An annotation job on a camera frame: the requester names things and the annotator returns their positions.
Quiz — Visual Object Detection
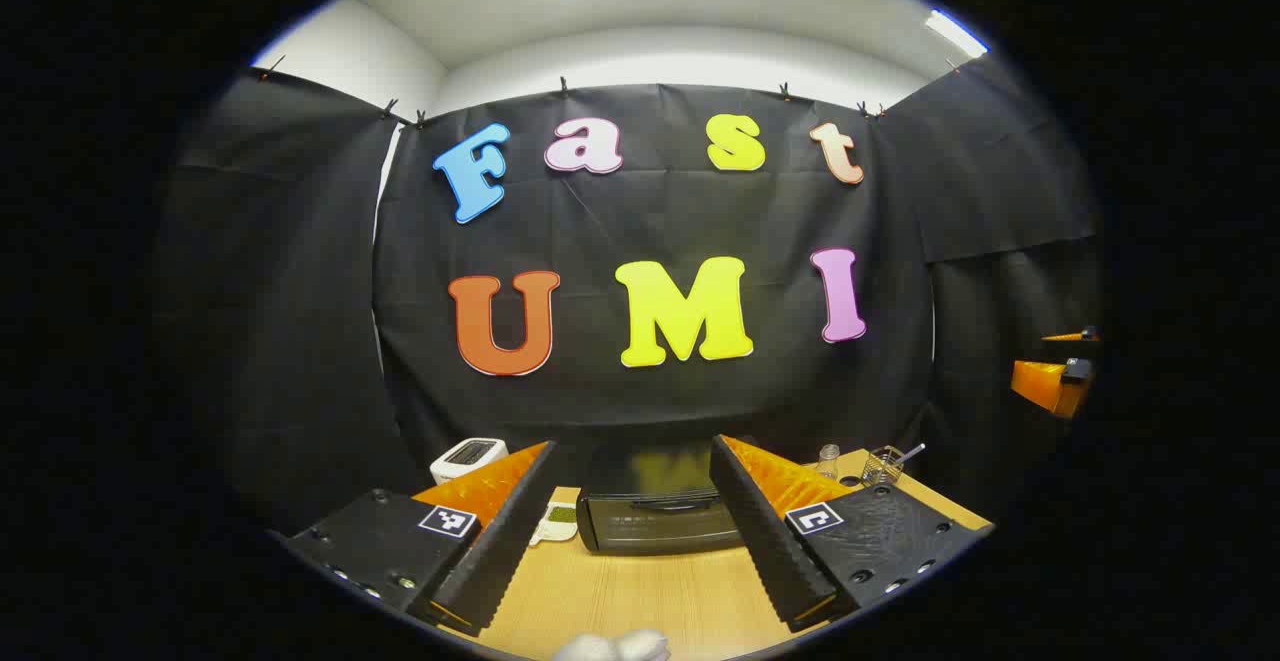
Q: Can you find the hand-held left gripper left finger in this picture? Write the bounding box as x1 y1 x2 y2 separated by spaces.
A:
283 441 557 639

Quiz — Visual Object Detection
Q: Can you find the black electric oven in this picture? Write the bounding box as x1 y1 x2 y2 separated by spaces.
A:
575 441 746 556

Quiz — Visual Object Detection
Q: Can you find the black backdrop cloth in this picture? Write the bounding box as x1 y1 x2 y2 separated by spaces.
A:
150 53 1101 532

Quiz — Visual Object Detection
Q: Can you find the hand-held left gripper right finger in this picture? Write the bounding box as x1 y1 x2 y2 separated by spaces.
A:
709 434 996 634

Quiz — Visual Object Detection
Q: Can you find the ceiling light panel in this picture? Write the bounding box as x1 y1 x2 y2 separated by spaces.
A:
925 9 989 59

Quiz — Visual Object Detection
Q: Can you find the white divided dish of grains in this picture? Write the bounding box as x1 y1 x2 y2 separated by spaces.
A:
530 503 579 546

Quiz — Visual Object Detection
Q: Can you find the white toaster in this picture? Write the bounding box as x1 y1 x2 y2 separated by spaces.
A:
430 437 509 486

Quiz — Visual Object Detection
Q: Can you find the metal wire holder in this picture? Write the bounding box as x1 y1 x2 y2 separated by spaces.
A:
862 447 906 487

